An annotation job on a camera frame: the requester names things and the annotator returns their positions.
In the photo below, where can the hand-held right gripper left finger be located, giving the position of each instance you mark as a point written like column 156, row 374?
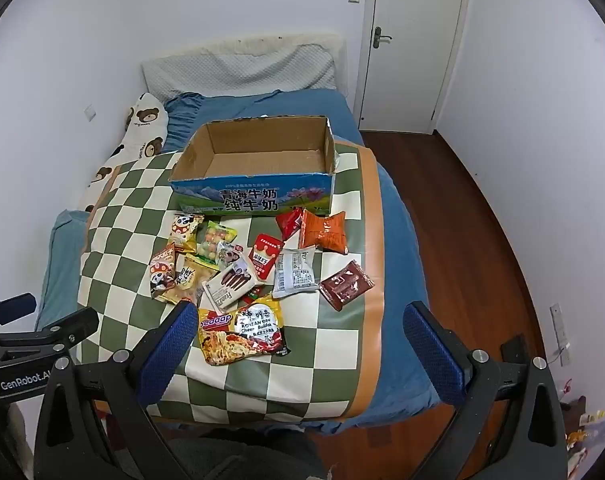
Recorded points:
column 170, row 350

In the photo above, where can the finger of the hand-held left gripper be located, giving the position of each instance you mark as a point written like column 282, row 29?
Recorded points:
column 75, row 327
column 17, row 310

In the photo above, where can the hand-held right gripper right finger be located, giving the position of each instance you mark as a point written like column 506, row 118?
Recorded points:
column 432, row 355

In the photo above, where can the yellow chip packet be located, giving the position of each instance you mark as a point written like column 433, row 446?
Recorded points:
column 190, row 280

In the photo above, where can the instant noodle packet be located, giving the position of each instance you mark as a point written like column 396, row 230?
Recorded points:
column 242, row 330

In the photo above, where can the dark red chocolate packet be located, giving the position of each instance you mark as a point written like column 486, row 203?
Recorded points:
column 346, row 285

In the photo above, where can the colourful candy ball packet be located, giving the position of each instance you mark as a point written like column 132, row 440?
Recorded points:
column 215, row 241

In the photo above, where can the panda print yellow packet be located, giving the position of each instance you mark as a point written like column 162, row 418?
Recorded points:
column 182, row 230

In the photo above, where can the red and white snack packet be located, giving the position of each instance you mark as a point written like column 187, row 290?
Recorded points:
column 267, row 257

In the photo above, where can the white grey snack packet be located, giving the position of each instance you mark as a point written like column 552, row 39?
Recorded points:
column 295, row 272

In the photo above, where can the orange snack packet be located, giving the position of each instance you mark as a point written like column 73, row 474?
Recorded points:
column 325, row 230

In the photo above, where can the blue cardboard box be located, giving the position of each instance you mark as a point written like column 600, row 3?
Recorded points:
column 262, row 160

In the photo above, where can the mushroom print brown packet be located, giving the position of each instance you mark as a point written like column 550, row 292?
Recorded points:
column 162, row 272

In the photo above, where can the black floor object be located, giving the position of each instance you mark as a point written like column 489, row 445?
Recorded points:
column 513, row 347

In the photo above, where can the chocolate stick biscuit box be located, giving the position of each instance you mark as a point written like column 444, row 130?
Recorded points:
column 230, row 282

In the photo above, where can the small red green packet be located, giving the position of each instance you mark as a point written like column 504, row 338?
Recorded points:
column 252, row 296

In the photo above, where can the small brown white packet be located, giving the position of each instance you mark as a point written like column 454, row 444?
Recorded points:
column 228, row 254

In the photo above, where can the green white checkered mat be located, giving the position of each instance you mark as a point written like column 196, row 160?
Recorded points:
column 132, row 220

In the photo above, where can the colourful items pile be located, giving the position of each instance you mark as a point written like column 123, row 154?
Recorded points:
column 584, row 430

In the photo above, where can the bear print pillow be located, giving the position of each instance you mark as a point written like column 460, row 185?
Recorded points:
column 142, row 125

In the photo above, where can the bed with blue sheet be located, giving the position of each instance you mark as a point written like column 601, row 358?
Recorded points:
column 302, row 105

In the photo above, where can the grey white textured pillow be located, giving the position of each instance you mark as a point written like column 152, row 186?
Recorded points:
column 242, row 72

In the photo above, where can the white door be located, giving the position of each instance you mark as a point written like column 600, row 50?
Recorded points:
column 412, row 45

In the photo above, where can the white fluffy cushion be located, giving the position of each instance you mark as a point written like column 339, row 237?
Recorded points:
column 262, row 41

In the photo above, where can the white wall power strip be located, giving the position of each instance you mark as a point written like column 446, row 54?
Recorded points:
column 561, row 332

